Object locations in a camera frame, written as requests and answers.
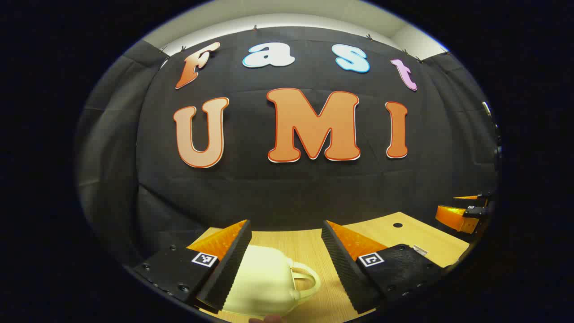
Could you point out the black backdrop cloth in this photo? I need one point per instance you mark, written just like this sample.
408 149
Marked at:
291 193

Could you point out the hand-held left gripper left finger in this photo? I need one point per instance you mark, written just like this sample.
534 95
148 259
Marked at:
233 260

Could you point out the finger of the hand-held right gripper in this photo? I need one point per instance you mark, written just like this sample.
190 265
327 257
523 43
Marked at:
453 217
468 197

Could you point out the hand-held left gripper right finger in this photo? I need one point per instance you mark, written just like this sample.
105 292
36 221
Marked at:
341 264

